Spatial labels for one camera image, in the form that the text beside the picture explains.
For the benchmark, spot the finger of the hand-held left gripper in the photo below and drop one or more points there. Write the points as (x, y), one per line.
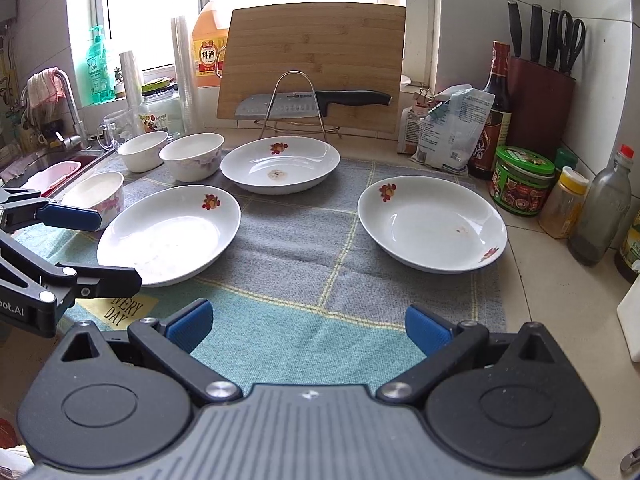
(70, 217)
(110, 278)

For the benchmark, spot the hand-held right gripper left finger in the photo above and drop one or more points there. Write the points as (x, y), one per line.
(190, 322)

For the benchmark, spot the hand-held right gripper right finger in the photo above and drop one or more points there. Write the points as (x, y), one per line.
(425, 330)

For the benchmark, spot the white ceramic bowl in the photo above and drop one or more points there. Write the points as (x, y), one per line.
(92, 190)
(142, 152)
(192, 160)

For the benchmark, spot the plastic strainer basket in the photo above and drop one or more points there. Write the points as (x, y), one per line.
(55, 172)

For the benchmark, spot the steel sink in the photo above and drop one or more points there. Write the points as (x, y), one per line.
(45, 157)

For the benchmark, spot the chrome faucet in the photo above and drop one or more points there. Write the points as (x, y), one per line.
(75, 120)

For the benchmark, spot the clear glass mug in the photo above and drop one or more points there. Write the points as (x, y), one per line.
(120, 127)

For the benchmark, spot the grey and teal checked mat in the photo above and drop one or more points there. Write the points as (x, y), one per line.
(300, 260)

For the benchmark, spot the pink and white rag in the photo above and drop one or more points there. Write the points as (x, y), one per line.
(45, 87)

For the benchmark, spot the glass jar with green lid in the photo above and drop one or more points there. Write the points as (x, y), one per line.
(160, 115)

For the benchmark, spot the small potted plant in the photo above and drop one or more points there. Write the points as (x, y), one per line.
(120, 90)

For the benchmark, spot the green dish soap bottle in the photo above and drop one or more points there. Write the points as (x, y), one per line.
(100, 75)

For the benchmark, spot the sauce jar with green lid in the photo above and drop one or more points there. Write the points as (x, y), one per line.
(522, 185)

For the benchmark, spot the thick clear plastic roll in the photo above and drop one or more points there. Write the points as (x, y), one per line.
(184, 75)

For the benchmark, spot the spice jar with yellow cap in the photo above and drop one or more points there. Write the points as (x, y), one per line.
(562, 210)

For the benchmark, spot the white printed plastic bag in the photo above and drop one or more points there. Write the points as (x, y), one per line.
(450, 135)

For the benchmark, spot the white plastic container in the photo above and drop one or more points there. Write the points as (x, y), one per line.
(631, 320)

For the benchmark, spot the glass bottle with red cap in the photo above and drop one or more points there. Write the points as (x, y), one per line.
(600, 210)

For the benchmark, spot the dark soy sauce bottle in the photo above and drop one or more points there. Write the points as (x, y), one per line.
(495, 125)

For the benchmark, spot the orange cooking wine jug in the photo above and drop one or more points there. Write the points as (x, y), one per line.
(207, 50)

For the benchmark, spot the yellow oil bottle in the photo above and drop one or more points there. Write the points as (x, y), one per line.
(630, 250)

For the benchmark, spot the small jar with green cap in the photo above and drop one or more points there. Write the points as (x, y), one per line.
(566, 160)

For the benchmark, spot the metal binder clip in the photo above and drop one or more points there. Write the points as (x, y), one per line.
(424, 96)

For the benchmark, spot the dark red knife block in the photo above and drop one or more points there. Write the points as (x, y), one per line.
(542, 105)

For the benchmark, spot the black kitchen scissors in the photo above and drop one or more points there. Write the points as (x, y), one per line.
(564, 60)

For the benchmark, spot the bamboo cutting board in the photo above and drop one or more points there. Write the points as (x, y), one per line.
(320, 45)

